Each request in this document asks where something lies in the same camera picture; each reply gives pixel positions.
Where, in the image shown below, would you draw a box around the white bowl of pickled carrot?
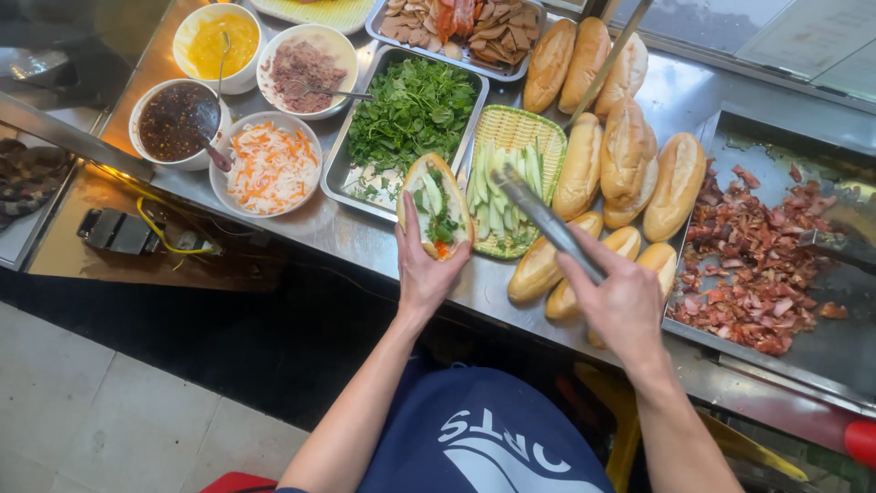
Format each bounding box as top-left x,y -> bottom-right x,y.
209,110 -> 324,219

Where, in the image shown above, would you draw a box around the pile of plain baguettes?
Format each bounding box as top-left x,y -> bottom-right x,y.
506,16 -> 708,350

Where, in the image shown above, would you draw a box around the steel griddle pan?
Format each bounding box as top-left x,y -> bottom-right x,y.
662,103 -> 876,413

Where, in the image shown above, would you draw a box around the black power adapter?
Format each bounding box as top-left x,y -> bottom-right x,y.
76,207 -> 167,257

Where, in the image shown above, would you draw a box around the metal tongs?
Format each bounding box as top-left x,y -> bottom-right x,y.
489,163 -> 608,286

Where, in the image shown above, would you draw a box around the baguette sandwich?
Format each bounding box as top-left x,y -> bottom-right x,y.
397,152 -> 475,262

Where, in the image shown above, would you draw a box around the person's left hand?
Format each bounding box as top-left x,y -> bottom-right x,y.
396,202 -> 474,319

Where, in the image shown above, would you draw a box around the thin metal spoon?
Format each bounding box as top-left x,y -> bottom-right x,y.
216,30 -> 233,97

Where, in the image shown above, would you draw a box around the red stool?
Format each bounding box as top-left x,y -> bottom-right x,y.
198,470 -> 279,493

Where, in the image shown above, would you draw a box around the dark patterned cloth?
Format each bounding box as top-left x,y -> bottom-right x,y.
0,137 -> 74,231

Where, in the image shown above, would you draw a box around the white bowl of pate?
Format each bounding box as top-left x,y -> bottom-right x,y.
256,24 -> 360,122

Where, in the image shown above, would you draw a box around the yellow plastic stool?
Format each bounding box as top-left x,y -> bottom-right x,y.
574,362 -> 810,493

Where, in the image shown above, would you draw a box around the yellow plate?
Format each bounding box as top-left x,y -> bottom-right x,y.
249,0 -> 376,36

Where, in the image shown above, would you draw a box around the person's navy printed shirt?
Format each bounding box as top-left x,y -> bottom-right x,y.
355,362 -> 617,493

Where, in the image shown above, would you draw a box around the green woven plastic basket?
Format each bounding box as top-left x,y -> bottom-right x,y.
464,104 -> 569,260

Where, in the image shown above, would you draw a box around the heap of cucumber slices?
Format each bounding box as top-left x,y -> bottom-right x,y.
467,139 -> 546,242

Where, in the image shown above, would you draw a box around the white bowl of dark sauce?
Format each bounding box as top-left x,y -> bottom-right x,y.
128,78 -> 233,172

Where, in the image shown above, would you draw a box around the metal spatula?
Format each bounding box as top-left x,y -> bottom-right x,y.
797,229 -> 876,276

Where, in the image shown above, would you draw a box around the steel tray of sliced meats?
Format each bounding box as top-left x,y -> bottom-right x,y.
365,0 -> 548,84

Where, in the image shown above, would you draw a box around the person's right hand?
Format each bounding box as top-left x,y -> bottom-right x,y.
556,226 -> 668,366

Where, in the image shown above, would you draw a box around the red plastic object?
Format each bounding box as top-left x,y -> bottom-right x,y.
842,418 -> 876,471

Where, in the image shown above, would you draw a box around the glass panel with paper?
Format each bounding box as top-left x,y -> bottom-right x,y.
605,0 -> 876,104

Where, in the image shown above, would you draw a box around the ladle with maroon handle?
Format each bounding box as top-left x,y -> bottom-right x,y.
194,101 -> 234,173

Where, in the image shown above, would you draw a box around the yellow cable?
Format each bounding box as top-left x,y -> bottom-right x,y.
133,194 -> 217,258

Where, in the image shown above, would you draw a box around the heap of chopped fried meat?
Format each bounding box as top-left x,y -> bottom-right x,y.
667,160 -> 850,357

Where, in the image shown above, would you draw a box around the heap of green herbs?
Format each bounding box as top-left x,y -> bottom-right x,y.
347,58 -> 479,178

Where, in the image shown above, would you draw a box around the white bowl of yellow sauce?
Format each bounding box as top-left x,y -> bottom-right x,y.
172,3 -> 263,96

